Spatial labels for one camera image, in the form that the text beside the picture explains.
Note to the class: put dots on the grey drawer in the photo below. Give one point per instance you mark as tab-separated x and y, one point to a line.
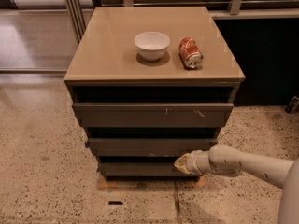
179	115
110	169
141	147

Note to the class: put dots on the dark object on floor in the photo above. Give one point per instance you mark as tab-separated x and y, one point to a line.
292	106

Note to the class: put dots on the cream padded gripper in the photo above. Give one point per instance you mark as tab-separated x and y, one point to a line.
194	163

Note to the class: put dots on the grey drawer cabinet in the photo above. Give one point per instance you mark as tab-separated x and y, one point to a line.
107	69

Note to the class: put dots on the white ceramic bowl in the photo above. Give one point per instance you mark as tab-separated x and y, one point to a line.
152	46

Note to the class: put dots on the floor outlet plate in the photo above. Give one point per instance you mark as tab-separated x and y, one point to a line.
115	203

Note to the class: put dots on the red soda can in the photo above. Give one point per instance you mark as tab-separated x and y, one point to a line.
190	54

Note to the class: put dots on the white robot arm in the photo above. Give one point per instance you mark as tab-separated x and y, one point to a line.
226	160

